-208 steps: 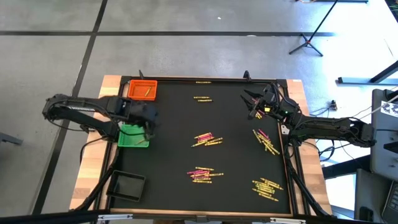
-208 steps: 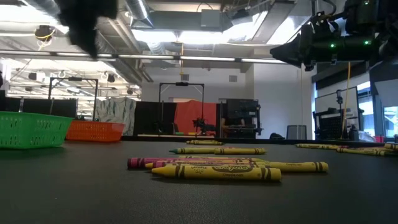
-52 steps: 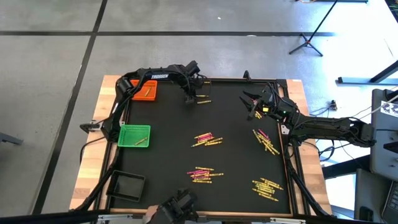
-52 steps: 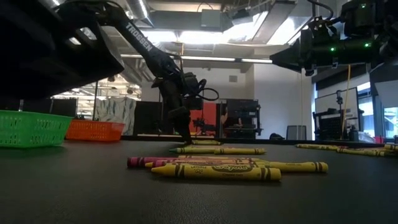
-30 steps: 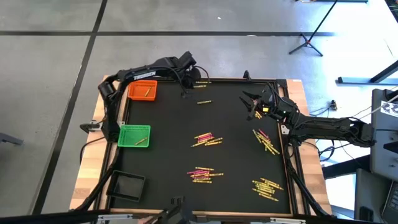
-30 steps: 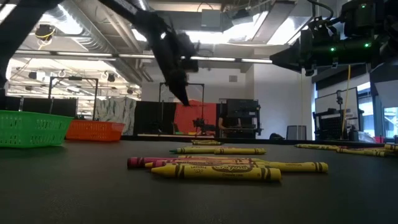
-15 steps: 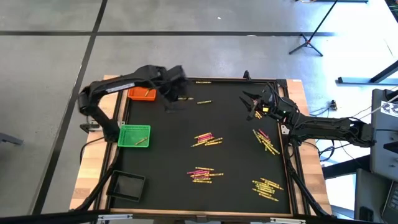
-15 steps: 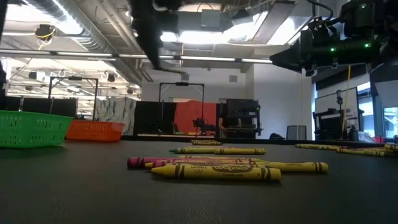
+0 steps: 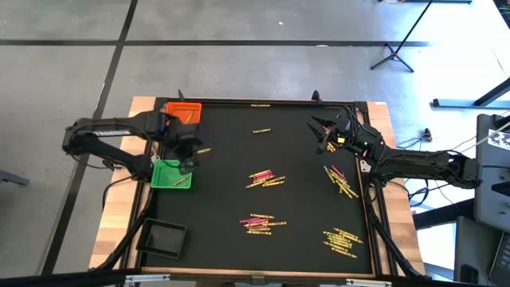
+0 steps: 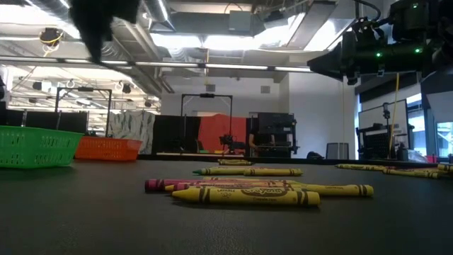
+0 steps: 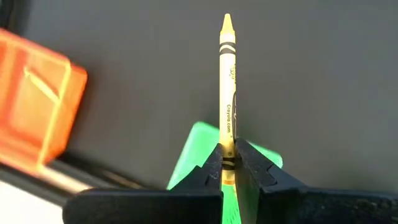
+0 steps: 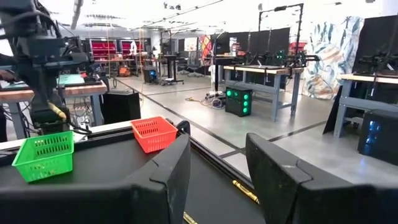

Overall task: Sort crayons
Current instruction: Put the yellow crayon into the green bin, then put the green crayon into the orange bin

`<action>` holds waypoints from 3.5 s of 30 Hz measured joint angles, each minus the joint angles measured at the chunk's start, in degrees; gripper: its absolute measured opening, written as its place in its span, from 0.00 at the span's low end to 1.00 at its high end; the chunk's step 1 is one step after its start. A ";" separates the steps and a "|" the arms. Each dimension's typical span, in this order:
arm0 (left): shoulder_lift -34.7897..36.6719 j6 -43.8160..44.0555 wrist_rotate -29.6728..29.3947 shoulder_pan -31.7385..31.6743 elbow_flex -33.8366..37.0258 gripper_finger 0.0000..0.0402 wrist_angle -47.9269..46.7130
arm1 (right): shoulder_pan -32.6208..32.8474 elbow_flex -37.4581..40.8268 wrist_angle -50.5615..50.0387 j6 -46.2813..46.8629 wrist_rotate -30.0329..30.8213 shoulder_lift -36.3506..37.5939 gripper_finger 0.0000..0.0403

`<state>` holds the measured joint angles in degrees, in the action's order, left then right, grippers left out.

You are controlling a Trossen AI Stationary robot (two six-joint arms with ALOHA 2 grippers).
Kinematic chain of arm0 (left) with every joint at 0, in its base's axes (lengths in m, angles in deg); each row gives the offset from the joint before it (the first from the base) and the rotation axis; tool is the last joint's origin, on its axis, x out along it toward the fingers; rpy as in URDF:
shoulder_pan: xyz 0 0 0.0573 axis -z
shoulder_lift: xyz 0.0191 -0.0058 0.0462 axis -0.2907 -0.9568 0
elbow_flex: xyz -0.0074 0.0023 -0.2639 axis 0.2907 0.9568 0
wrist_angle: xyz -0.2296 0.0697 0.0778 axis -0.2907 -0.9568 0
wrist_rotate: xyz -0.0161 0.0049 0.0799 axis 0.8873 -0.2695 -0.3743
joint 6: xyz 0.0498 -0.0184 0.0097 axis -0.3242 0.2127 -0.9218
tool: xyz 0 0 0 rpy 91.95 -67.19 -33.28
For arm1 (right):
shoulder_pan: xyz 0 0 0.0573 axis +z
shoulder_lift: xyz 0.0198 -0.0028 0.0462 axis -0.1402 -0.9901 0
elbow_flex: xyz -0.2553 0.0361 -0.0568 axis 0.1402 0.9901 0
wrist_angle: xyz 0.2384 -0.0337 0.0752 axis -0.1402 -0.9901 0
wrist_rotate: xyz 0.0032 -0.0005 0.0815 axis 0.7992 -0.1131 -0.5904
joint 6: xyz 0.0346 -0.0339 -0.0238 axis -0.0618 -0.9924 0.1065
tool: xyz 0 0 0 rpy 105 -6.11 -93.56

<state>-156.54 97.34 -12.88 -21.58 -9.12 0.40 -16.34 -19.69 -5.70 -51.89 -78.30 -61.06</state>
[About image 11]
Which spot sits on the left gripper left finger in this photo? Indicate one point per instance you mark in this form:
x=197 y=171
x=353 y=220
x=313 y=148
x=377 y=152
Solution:
x=140 y=208

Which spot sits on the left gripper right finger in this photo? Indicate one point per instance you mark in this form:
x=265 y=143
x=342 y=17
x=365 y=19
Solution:
x=311 y=208

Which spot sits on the yellow crayon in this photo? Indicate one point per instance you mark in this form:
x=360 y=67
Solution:
x=227 y=93
x=42 y=85

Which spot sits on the green plastic basket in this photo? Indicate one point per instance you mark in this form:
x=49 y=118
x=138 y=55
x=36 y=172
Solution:
x=196 y=149

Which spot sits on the orange plastic basket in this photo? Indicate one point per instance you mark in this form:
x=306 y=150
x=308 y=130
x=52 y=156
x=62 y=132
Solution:
x=18 y=124

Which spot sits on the black aluminium table frame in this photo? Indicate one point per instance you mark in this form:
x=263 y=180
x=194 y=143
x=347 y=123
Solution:
x=31 y=183

